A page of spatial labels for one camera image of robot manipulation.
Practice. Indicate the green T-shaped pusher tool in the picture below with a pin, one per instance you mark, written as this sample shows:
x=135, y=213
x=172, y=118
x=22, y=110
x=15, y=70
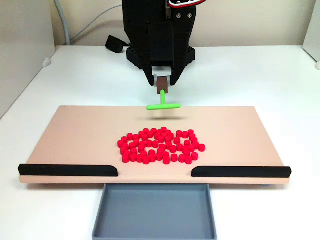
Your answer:
x=162, y=98

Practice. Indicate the red cylindrical granule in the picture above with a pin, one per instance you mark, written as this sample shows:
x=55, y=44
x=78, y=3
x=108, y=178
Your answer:
x=174, y=157
x=178, y=135
x=129, y=136
x=133, y=151
x=132, y=145
x=153, y=131
x=160, y=150
x=171, y=136
x=157, y=135
x=168, y=132
x=163, y=129
x=166, y=155
x=190, y=132
x=169, y=144
x=172, y=148
x=191, y=148
x=149, y=143
x=163, y=134
x=176, y=140
x=201, y=147
x=136, y=142
x=162, y=147
x=142, y=134
x=125, y=158
x=195, y=144
x=179, y=147
x=150, y=134
x=179, y=132
x=124, y=139
x=139, y=158
x=120, y=143
x=146, y=160
x=185, y=134
x=185, y=148
x=188, y=160
x=135, y=137
x=151, y=153
x=143, y=153
x=161, y=139
x=125, y=146
x=140, y=148
x=146, y=131
x=193, y=140
x=152, y=157
x=192, y=136
x=186, y=152
x=181, y=158
x=159, y=156
x=142, y=143
x=133, y=157
x=166, y=160
x=185, y=142
x=126, y=153
x=168, y=138
x=194, y=156
x=155, y=144
x=123, y=151
x=144, y=137

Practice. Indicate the small white clip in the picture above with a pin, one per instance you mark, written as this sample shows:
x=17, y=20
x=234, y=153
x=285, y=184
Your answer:
x=46, y=62
x=317, y=65

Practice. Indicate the beige flat board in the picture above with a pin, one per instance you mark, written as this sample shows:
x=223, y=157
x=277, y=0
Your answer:
x=75, y=140

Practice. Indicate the grey plastic tray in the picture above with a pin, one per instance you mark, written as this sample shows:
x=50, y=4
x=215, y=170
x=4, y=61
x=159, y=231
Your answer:
x=155, y=215

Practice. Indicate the black edge rail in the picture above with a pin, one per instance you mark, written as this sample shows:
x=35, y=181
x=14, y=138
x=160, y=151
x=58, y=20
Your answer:
x=67, y=170
x=240, y=172

